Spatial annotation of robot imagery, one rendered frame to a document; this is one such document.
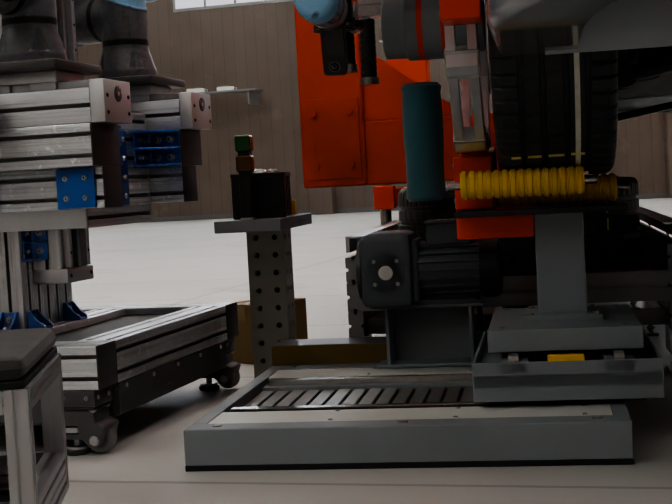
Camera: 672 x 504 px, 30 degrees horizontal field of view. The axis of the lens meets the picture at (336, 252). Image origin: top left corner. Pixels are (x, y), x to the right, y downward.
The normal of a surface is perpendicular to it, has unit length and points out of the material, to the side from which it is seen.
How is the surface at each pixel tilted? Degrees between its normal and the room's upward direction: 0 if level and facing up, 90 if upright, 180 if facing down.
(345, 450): 90
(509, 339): 90
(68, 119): 90
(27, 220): 90
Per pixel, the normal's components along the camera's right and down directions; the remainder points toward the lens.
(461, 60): -0.16, 0.07
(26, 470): 0.11, 0.05
